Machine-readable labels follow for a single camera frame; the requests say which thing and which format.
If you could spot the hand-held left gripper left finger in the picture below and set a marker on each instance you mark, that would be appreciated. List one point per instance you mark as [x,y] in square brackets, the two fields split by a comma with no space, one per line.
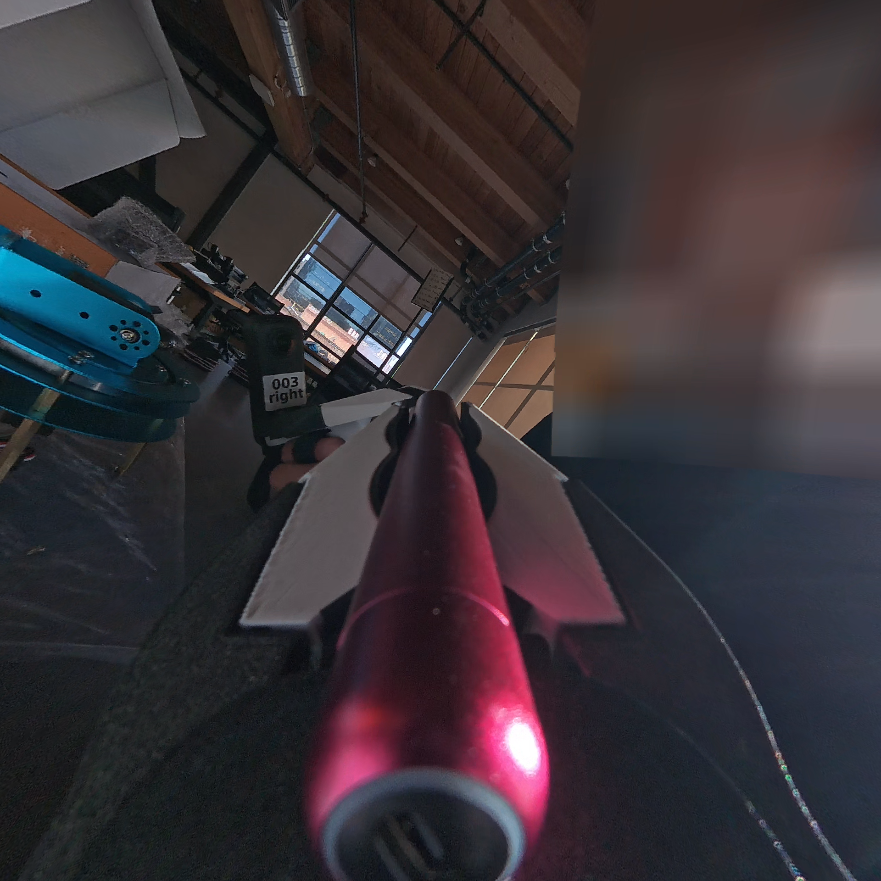
[310,550]

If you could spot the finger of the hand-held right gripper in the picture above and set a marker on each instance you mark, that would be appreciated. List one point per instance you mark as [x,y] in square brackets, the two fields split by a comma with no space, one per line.
[351,421]
[378,399]

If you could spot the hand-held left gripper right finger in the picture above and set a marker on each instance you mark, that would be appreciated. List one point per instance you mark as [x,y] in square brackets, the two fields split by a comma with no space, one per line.
[550,544]

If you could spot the red electric screwdriver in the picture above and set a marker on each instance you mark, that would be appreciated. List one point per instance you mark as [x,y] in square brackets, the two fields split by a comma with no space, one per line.
[427,619]

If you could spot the blue toy robot arm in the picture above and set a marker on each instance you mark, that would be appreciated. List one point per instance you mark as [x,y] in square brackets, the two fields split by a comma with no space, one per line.
[69,316]

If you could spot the white desk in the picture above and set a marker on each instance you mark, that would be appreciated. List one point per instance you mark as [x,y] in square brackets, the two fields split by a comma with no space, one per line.
[55,757]

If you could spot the person's right hand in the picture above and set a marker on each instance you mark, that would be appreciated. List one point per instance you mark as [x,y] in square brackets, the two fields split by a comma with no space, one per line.
[303,461]

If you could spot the large paned window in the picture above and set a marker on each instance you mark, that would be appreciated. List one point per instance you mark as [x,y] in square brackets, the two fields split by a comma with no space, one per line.
[351,310]

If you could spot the black ceiling pipes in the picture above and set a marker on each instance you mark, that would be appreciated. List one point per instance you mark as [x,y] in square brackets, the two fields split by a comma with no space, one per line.
[516,275]

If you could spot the bubble wrap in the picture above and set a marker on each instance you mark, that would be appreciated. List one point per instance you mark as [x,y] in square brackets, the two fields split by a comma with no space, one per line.
[137,230]

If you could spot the open white cardboard box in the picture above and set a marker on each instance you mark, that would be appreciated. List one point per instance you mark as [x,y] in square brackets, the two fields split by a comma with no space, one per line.
[89,89]

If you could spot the wall whiteboard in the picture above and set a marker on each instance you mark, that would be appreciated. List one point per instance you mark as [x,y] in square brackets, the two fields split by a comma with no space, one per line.
[435,289]

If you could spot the silver ceiling duct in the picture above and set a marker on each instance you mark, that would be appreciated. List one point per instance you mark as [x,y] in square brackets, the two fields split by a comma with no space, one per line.
[289,48]

